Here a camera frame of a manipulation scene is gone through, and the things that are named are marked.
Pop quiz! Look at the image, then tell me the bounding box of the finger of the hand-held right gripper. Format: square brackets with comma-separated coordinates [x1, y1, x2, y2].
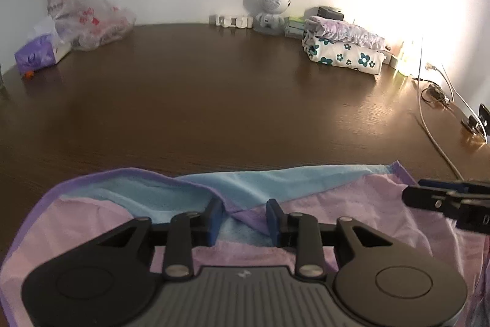
[418, 178, 490, 194]
[402, 185, 490, 215]

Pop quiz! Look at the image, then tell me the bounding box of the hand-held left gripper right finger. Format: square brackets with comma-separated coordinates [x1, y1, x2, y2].
[266, 199, 399, 281]

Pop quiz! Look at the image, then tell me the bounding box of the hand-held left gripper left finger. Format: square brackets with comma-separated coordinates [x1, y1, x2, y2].
[96, 199, 223, 281]

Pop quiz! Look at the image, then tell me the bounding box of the pink and blue tank top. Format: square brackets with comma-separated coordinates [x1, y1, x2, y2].
[0, 160, 490, 327]

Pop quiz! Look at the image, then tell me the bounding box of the black phone holder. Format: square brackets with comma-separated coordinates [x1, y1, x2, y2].
[461, 116, 487, 139]

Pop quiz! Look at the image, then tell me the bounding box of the green bottle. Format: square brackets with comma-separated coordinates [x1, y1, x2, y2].
[398, 40, 416, 77]

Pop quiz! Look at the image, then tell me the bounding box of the folded white floral cloth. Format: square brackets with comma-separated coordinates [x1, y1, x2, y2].
[302, 33, 384, 76]

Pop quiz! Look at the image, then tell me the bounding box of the folded purple ruffled cloth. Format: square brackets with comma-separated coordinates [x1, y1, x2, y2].
[304, 16, 386, 51]

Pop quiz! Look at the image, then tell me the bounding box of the pale green box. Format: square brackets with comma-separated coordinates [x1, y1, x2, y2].
[284, 16, 307, 40]

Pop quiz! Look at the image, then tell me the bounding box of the small grey box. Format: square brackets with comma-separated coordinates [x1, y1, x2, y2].
[305, 6, 345, 21]

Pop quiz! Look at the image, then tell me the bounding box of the white round speaker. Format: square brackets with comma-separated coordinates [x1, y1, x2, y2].
[244, 0, 292, 34]

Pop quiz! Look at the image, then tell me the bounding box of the clear plastic bag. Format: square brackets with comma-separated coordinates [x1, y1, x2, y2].
[55, 0, 137, 52]

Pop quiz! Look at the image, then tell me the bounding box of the large purple tissue pack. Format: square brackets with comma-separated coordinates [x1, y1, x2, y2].
[14, 16, 71, 74]

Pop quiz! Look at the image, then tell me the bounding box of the thick white cable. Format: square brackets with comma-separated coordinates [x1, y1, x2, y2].
[415, 36, 466, 180]

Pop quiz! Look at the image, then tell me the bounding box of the thin white cable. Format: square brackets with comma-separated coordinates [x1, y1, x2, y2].
[425, 63, 475, 117]

